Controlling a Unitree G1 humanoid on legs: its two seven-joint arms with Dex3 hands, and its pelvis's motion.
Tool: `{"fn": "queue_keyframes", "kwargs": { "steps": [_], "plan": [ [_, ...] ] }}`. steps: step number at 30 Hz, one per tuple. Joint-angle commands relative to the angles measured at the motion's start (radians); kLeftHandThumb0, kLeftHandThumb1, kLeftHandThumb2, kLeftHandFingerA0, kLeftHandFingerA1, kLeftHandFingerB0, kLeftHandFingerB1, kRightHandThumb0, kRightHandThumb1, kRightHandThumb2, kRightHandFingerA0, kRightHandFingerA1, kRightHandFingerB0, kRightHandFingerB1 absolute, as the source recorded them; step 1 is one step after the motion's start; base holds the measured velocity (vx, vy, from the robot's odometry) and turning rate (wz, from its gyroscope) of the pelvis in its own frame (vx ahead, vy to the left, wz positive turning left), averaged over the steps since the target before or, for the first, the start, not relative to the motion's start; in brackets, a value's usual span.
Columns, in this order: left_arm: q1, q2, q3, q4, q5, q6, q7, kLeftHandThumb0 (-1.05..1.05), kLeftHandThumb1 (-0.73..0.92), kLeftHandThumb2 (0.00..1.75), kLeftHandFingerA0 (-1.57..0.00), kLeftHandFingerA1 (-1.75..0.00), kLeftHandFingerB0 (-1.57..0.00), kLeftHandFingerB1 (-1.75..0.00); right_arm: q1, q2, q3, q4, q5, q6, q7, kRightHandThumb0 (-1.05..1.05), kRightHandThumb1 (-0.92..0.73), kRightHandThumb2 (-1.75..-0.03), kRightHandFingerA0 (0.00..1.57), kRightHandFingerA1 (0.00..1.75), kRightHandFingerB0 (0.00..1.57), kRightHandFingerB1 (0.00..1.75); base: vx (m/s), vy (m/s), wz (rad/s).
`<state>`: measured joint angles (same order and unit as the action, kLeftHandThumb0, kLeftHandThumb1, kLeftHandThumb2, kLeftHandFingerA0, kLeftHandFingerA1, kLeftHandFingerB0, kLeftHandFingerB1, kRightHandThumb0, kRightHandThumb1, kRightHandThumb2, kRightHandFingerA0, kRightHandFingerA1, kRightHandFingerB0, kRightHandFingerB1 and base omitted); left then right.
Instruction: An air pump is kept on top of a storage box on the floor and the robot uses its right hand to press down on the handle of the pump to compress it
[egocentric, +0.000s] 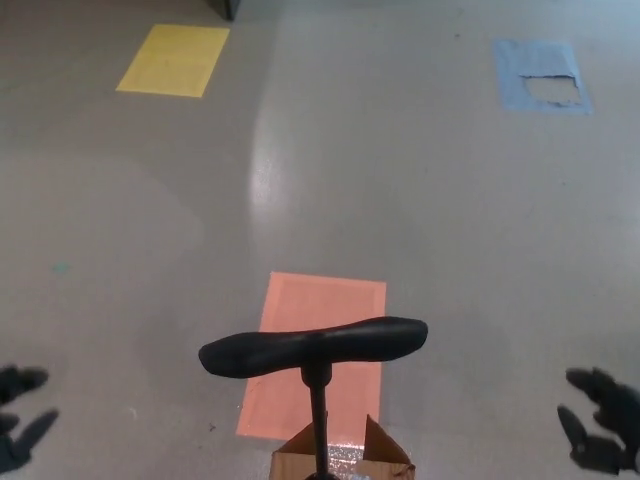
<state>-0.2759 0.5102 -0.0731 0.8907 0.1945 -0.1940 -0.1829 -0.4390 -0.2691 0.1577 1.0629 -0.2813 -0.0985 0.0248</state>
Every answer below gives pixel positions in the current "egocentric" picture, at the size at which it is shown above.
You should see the orange rectangular floor marking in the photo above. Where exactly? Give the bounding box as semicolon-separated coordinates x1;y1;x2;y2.
234;271;388;443

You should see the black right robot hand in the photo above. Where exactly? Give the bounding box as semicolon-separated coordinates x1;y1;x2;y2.
556;367;640;476

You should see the brown cardboard box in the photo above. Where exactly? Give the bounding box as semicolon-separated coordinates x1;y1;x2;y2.
269;413;417;480

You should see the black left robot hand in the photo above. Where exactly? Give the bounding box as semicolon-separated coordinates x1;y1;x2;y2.
0;364;61;472

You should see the black T-handle air pump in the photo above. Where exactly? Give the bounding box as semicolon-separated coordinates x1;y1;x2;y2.
198;315;430;480

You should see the torn blue floor marking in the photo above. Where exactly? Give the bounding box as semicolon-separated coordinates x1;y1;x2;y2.
493;39;595;117

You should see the yellow rectangular floor marking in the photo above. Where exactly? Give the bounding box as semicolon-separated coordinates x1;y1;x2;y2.
115;23;232;99

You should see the dark furniture base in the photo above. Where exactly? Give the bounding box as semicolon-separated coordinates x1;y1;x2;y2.
202;0;242;22

